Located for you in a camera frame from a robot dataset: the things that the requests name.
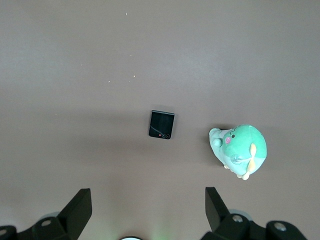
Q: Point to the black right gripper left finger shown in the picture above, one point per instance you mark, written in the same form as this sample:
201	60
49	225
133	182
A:
75	215

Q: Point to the green dinosaur plush toy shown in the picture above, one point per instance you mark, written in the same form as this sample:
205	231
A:
240	147

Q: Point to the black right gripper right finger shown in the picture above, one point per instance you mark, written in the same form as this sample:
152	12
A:
217	212

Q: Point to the black flip phone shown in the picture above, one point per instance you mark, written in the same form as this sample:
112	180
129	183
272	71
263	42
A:
162	123

